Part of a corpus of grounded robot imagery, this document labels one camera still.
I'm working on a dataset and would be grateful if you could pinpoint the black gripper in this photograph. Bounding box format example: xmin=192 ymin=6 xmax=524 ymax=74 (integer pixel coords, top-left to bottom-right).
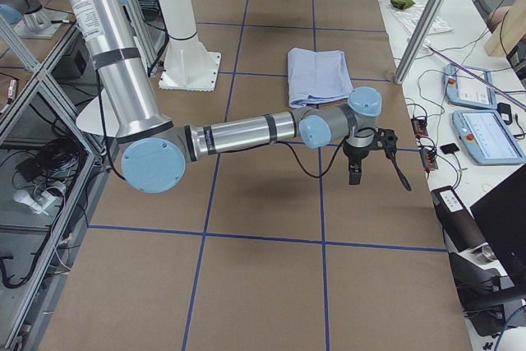
xmin=344 ymin=143 xmax=368 ymax=185

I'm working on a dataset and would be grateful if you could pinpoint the light blue striped shirt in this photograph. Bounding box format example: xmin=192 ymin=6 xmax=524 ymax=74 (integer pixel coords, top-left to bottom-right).
xmin=288 ymin=48 xmax=353 ymax=109

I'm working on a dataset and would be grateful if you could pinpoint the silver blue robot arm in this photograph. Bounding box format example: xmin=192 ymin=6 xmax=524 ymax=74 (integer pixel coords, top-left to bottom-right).
xmin=68 ymin=0 xmax=382 ymax=193

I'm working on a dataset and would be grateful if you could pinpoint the olive green pouch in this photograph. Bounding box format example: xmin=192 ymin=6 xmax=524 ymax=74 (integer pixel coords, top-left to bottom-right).
xmin=390 ymin=0 xmax=415 ymax=10

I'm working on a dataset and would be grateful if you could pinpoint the clear plastic bag green print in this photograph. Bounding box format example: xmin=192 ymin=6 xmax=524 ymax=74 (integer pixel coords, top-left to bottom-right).
xmin=390 ymin=3 xmax=454 ymax=39

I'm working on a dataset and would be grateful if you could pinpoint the black cylinder with label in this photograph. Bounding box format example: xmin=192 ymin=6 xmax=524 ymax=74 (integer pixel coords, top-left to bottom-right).
xmin=431 ymin=186 xmax=486 ymax=252

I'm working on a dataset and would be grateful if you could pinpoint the upper blue teach pendant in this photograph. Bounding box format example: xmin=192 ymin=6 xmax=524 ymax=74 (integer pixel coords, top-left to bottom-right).
xmin=443 ymin=62 xmax=526 ymax=110

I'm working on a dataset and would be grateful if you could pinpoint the blue teach pendant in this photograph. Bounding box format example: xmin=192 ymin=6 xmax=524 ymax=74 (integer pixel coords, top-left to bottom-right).
xmin=443 ymin=62 xmax=526 ymax=110
xmin=451 ymin=109 xmax=525 ymax=166

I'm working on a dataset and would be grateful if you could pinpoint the lower blue teach pendant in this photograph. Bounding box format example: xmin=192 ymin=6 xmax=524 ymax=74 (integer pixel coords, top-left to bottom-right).
xmin=451 ymin=109 xmax=525 ymax=166

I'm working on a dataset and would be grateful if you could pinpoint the grey aluminium frame post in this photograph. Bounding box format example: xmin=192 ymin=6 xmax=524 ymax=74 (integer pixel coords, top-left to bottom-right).
xmin=394 ymin=0 xmax=444 ymax=85

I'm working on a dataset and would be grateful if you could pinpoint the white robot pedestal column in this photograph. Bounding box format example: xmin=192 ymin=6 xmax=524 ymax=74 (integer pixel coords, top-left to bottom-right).
xmin=159 ymin=0 xmax=221 ymax=92

